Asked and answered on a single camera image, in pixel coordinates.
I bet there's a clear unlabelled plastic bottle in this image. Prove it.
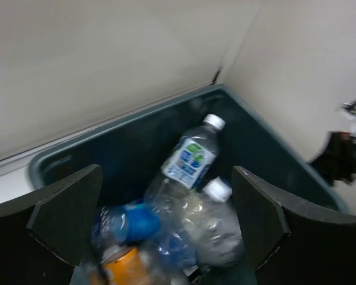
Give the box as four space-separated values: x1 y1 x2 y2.
176 177 244 267

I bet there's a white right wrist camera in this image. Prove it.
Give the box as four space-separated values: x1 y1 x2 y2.
336 101 356 136

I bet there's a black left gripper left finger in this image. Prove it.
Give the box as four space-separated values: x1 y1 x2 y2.
0 164 103 284

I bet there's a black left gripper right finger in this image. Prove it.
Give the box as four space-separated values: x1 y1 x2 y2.
231 166 356 284

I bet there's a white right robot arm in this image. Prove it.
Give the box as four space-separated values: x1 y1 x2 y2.
310 131 356 186

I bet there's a dark green plastic bin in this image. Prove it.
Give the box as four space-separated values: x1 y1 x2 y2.
28 83 351 285

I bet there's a clear bottle white blue label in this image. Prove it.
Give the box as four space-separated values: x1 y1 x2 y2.
144 114 225 203

